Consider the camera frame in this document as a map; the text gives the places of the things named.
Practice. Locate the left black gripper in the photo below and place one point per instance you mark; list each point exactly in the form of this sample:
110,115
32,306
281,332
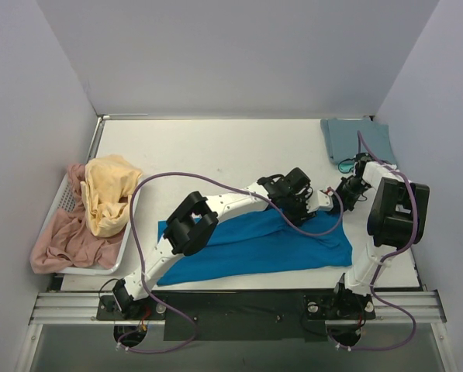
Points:
298,206

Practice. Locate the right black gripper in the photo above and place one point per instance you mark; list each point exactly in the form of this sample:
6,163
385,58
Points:
342,194

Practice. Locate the bright blue t shirt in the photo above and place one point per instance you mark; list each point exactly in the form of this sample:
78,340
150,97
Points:
262,243

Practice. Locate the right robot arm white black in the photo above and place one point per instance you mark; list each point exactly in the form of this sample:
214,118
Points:
395,222

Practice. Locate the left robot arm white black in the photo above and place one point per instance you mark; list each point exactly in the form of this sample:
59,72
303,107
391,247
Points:
191,225

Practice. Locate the folded teal t shirt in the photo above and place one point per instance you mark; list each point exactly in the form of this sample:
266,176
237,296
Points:
346,166

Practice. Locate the folded grey-blue t shirt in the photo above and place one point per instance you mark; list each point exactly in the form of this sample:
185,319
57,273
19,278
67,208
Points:
341,138

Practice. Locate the pale yellow t shirt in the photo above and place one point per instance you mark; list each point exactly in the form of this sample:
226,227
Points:
106,194

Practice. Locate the white perforated plastic basket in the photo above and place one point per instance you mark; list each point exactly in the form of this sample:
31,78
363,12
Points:
64,199

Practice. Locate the dusty pink t shirt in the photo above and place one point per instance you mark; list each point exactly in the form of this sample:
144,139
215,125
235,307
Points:
66,241

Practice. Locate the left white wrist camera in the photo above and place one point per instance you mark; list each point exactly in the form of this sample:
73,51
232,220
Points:
319,201

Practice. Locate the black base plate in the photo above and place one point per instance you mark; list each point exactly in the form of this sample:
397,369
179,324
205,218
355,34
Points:
246,315

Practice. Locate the aluminium rail frame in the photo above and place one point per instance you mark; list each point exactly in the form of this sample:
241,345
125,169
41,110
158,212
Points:
81,308

